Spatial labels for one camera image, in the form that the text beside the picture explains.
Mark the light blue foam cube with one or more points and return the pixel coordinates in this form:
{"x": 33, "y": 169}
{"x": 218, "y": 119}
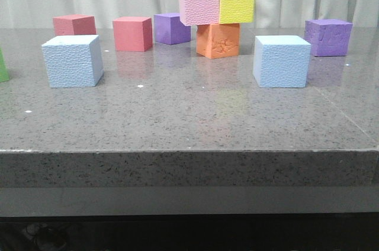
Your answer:
{"x": 281, "y": 61}
{"x": 73, "y": 61}

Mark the orange foam cube bottom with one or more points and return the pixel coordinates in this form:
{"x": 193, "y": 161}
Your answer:
{"x": 218, "y": 40}

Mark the purple foam cube centre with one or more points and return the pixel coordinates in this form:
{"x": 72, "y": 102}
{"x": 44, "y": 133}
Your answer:
{"x": 170, "y": 30}

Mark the purple foam cube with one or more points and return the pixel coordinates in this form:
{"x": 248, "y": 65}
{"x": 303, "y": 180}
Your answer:
{"x": 170, "y": 30}
{"x": 328, "y": 37}

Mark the red foam cube middle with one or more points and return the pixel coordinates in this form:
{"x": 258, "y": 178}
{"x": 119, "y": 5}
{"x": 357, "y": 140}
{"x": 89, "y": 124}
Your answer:
{"x": 133, "y": 34}

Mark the red foam cube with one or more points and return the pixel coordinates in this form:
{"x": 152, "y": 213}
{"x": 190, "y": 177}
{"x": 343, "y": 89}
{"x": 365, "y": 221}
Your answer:
{"x": 133, "y": 34}
{"x": 75, "y": 24}

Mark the pink foam cube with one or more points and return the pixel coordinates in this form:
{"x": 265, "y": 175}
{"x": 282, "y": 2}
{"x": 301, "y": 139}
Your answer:
{"x": 199, "y": 12}

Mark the yellow foam cube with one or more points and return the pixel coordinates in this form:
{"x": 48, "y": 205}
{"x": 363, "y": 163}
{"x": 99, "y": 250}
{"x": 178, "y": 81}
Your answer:
{"x": 236, "y": 11}

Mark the red foam cube far left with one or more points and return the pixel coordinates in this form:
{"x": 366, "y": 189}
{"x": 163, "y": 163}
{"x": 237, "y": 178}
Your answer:
{"x": 75, "y": 24}

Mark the purple foam cube right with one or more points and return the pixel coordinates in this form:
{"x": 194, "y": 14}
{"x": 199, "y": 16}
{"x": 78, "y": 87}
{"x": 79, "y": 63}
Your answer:
{"x": 328, "y": 37}

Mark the green foam cube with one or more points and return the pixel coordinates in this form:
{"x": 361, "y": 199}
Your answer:
{"x": 4, "y": 76}

